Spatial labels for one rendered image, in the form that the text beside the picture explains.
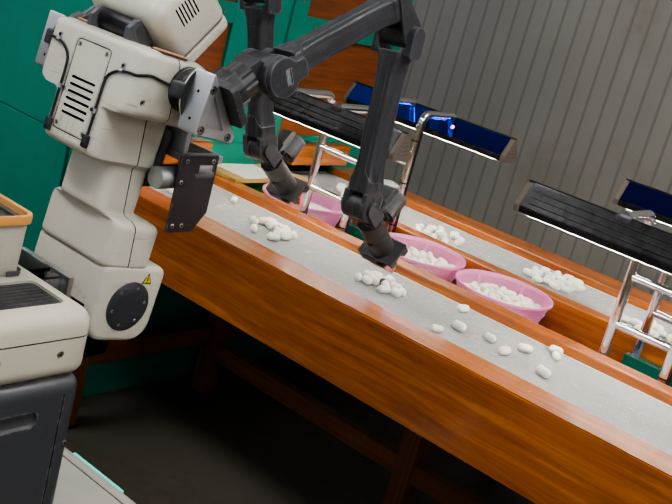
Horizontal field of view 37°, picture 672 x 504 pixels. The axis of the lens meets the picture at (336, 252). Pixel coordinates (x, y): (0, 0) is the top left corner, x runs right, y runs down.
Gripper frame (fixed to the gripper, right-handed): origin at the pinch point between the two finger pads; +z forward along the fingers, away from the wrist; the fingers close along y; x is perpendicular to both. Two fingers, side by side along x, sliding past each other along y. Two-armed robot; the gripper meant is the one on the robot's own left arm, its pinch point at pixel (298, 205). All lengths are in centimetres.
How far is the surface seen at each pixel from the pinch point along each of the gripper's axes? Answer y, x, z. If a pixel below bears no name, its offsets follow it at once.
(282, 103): 13.1, -18.5, -15.5
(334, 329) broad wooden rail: -42, 30, -17
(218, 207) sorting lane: 23.6, 9.8, 2.0
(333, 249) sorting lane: -10.5, 3.4, 10.3
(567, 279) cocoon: -49, -39, 63
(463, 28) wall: 67, -142, 102
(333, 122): -4.9, -18.6, -15.7
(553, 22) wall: 27, -151, 94
